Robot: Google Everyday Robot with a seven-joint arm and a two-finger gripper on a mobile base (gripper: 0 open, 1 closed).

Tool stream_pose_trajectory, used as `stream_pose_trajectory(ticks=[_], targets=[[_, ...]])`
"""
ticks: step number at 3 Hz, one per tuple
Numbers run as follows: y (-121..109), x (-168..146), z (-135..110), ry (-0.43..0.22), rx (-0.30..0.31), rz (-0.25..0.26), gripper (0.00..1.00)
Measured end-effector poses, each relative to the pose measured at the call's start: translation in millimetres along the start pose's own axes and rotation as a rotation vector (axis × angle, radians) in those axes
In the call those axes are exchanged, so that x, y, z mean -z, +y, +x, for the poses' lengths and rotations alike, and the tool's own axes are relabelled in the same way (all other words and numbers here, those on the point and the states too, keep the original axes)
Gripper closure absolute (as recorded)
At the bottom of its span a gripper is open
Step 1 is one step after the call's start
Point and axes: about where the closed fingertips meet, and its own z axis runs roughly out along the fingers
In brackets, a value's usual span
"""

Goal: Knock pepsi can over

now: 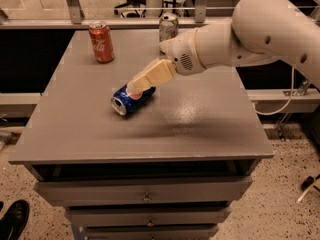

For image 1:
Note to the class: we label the black shoe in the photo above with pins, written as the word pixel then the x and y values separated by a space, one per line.
pixel 14 220

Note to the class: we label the black office chair base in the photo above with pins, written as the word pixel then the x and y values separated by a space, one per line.
pixel 133 4

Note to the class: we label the grey drawer cabinet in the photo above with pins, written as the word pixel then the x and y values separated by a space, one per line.
pixel 197 126

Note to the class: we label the blue pepsi can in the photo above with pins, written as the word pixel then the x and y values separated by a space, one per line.
pixel 124 102

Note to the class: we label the middle grey drawer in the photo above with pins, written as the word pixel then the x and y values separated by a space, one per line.
pixel 151 216

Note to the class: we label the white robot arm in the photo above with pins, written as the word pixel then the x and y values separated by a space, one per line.
pixel 258 32

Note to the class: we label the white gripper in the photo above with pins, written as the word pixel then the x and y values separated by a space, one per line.
pixel 181 52

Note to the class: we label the bottom grey drawer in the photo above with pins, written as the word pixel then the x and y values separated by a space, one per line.
pixel 172 232

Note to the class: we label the grey drawer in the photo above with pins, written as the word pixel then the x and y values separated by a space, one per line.
pixel 172 232
pixel 143 191
pixel 151 216

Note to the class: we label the grey metal railing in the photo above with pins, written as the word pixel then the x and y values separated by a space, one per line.
pixel 78 14

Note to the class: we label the black and white tool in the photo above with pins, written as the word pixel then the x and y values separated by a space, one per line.
pixel 308 184

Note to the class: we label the red coca-cola can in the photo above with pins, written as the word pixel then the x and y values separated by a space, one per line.
pixel 101 41

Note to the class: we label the top grey drawer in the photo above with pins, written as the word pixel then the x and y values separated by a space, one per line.
pixel 143 191

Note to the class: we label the white green soda can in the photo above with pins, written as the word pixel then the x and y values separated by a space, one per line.
pixel 168 26

